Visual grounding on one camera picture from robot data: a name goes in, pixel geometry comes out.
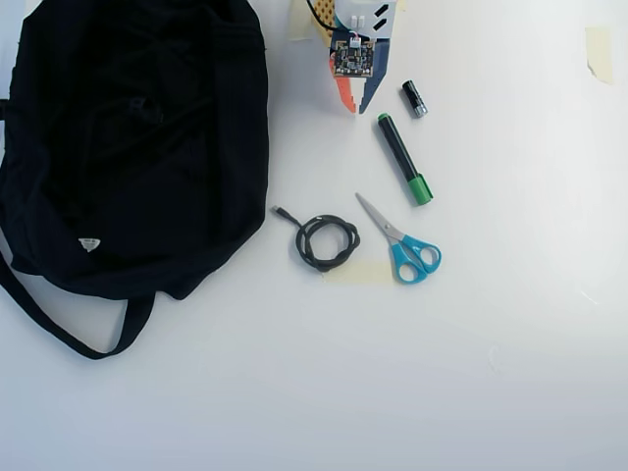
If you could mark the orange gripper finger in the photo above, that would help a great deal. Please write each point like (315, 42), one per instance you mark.
(346, 95)

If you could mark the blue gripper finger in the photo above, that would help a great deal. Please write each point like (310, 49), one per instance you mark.
(373, 90)

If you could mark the white and teal robot arm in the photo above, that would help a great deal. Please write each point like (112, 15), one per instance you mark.
(363, 10)

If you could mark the black fabric bag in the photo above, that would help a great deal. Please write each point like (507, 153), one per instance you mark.
(132, 172)

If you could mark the small black battery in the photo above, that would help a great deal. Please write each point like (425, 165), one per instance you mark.
(414, 100)

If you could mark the black marker with green cap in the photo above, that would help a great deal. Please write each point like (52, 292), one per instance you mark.
(404, 157)

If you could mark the narrow masking tape strip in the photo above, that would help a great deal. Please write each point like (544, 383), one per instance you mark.
(299, 22)

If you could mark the wide masking tape strip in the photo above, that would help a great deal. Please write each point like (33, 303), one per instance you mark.
(363, 275)

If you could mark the torn masking tape strip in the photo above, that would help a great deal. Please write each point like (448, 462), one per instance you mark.
(599, 54)

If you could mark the bare camera circuit board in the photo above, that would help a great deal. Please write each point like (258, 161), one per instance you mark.
(350, 56)

